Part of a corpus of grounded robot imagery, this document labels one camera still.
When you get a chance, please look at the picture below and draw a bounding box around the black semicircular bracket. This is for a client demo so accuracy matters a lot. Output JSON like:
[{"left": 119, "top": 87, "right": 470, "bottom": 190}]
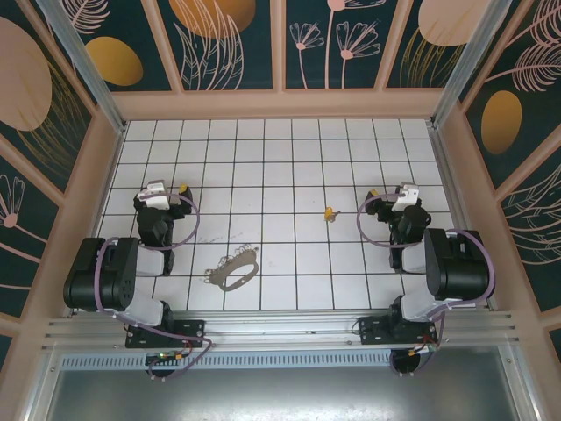
[
  {"left": 388, "top": 350, "right": 423, "bottom": 377},
  {"left": 146, "top": 362, "right": 177, "bottom": 382}
]

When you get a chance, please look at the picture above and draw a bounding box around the aluminium corner post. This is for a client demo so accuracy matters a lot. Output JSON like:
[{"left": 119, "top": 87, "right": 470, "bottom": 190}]
[
  {"left": 43, "top": 0, "right": 129, "bottom": 135},
  {"left": 430, "top": 0, "right": 515, "bottom": 128}
]

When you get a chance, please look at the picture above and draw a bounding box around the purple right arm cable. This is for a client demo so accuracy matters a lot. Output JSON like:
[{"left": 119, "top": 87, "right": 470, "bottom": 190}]
[{"left": 356, "top": 192, "right": 497, "bottom": 377}]

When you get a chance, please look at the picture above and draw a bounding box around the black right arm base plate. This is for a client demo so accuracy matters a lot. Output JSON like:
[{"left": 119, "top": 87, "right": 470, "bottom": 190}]
[{"left": 357, "top": 313, "right": 439, "bottom": 348}]

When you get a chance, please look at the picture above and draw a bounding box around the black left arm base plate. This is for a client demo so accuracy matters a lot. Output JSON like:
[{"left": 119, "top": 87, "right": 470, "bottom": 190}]
[{"left": 125, "top": 313, "right": 207, "bottom": 350}]

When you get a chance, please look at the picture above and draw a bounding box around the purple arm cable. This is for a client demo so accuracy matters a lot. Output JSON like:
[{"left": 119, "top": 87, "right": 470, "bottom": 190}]
[
  {"left": 95, "top": 192, "right": 215, "bottom": 382},
  {"left": 356, "top": 192, "right": 497, "bottom": 377}
]

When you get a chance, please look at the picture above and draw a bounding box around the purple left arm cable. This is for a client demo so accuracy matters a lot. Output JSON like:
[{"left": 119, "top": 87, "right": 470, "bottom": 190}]
[{"left": 95, "top": 192, "right": 215, "bottom": 382}]

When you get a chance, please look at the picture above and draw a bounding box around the aluminium frame strut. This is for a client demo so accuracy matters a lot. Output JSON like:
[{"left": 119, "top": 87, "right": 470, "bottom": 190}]
[
  {"left": 24, "top": 353, "right": 62, "bottom": 421},
  {"left": 503, "top": 335, "right": 543, "bottom": 421}
]

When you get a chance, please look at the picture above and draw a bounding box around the slotted grey cable duct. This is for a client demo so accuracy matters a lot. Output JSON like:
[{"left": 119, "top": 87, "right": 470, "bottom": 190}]
[{"left": 59, "top": 353, "right": 513, "bottom": 370}]

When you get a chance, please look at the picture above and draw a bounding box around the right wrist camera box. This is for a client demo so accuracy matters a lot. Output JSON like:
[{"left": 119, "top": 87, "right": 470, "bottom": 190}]
[{"left": 391, "top": 182, "right": 423, "bottom": 214}]

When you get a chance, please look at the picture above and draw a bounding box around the aluminium side rail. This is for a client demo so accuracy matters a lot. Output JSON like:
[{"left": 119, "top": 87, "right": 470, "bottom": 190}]
[{"left": 427, "top": 122, "right": 501, "bottom": 312}]

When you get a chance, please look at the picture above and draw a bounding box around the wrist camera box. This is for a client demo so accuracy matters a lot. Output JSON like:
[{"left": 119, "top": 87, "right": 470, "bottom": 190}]
[
  {"left": 391, "top": 182, "right": 423, "bottom": 214},
  {"left": 136, "top": 179, "right": 173, "bottom": 211}
]

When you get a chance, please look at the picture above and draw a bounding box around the grey metal sheet panel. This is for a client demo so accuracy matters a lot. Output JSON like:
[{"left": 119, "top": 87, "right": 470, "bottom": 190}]
[{"left": 43, "top": 346, "right": 527, "bottom": 421}]

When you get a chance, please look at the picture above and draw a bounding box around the aluminium mounting rail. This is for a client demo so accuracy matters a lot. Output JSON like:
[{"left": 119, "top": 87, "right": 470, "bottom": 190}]
[{"left": 41, "top": 309, "right": 523, "bottom": 352}]

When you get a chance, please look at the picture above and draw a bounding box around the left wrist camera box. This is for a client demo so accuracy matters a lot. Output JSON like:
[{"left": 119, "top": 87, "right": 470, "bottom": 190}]
[{"left": 136, "top": 179, "right": 173, "bottom": 211}]

